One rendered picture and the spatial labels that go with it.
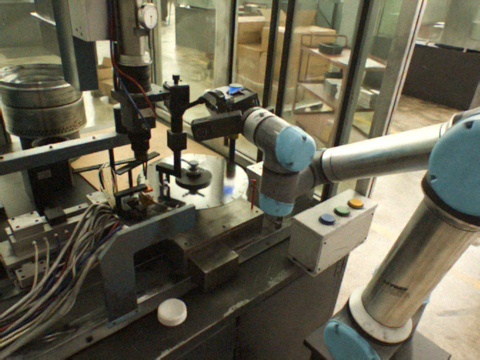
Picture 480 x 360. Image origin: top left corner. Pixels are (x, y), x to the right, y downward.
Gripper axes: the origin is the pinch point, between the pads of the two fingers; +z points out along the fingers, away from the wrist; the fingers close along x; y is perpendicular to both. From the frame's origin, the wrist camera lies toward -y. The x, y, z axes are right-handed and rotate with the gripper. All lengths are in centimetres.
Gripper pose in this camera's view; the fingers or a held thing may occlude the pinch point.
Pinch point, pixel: (204, 99)
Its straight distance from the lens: 96.6
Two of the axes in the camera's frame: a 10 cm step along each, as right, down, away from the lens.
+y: 8.4, -4.4, 3.3
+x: -1.6, -7.7, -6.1
